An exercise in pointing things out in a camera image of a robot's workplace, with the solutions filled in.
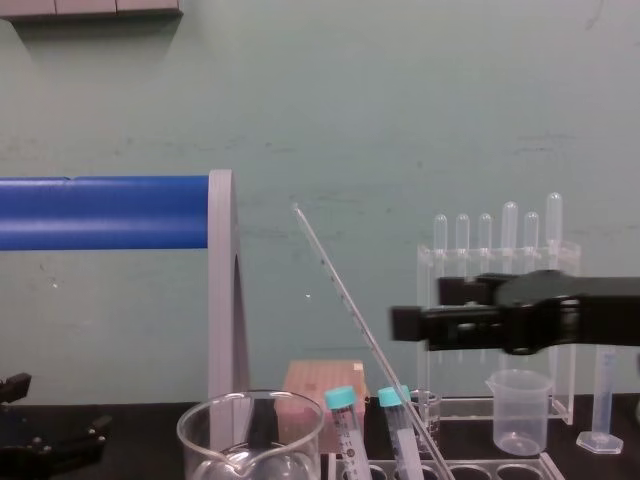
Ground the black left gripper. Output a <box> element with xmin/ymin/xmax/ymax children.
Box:
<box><xmin>0</xmin><ymin>372</ymin><xmax>114</xmax><ymax>480</ymax></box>

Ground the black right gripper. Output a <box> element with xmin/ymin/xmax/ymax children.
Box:
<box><xmin>390</xmin><ymin>269</ymin><xmax>640</xmax><ymax>357</ymax></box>

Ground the long glass thermometer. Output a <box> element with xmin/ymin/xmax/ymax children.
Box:
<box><xmin>291</xmin><ymin>201</ymin><xmax>447</xmax><ymax>480</ymax></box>

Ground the small glass beaker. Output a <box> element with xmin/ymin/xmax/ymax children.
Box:
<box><xmin>409</xmin><ymin>389</ymin><xmax>444</xmax><ymax>451</ymax></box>

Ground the translucent plastic beaker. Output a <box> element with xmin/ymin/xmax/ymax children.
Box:
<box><xmin>484</xmin><ymin>368</ymin><xmax>555</xmax><ymax>458</ymax></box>

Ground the teal capped centrifuge tube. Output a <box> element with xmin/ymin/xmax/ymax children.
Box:
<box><xmin>323</xmin><ymin>385</ymin><xmax>374</xmax><ymax>480</ymax></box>
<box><xmin>376</xmin><ymin>384</ymin><xmax>427</xmax><ymax>480</ymax></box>

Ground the large glass beaker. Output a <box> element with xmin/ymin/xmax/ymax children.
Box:
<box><xmin>176</xmin><ymin>389</ymin><xmax>327</xmax><ymax>480</ymax></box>

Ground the long clear plastic pipette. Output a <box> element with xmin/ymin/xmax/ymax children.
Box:
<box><xmin>501</xmin><ymin>200</ymin><xmax>519</xmax><ymax>275</ymax></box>

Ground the short clear plastic pipette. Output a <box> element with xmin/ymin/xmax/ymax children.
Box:
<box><xmin>523</xmin><ymin>211</ymin><xmax>540</xmax><ymax>275</ymax></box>

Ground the clear acrylic pipette stand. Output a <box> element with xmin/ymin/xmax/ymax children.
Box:
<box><xmin>416</xmin><ymin>239</ymin><xmax>582</xmax><ymax>427</ymax></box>

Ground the pink cardboard box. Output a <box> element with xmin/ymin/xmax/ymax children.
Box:
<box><xmin>279</xmin><ymin>359</ymin><xmax>370</xmax><ymax>455</ymax></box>

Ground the plastic graduated cylinder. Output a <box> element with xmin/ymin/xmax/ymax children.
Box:
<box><xmin>576</xmin><ymin>348</ymin><xmax>625</xmax><ymax>455</ymax></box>

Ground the grey arched panel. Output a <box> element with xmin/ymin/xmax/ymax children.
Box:
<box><xmin>206</xmin><ymin>169</ymin><xmax>253</xmax><ymax>446</ymax></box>

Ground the blue cylindrical roll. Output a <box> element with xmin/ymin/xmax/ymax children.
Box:
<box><xmin>0</xmin><ymin>175</ymin><xmax>210</xmax><ymax>252</ymax></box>

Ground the grey wall shelf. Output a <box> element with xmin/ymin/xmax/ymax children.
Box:
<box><xmin>0</xmin><ymin>0</ymin><xmax>185</xmax><ymax>22</ymax></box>

